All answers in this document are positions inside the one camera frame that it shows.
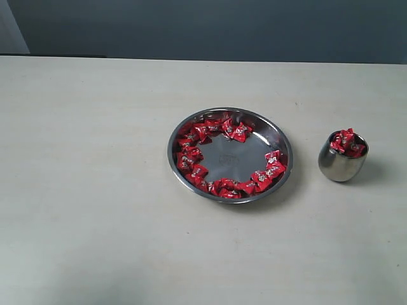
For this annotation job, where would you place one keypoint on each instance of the round steel bowl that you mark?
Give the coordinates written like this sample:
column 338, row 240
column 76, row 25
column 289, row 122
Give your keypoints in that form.
column 231, row 159

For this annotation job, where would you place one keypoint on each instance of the red candy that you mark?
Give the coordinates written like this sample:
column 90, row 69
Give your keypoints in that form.
column 229, row 193
column 248, row 187
column 343, row 140
column 262, row 180
column 241, row 133
column 355, row 150
column 228, row 127
column 185, row 162
column 272, row 159

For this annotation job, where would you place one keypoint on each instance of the shiny steel cup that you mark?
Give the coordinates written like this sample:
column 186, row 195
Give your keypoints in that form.
column 338, row 167

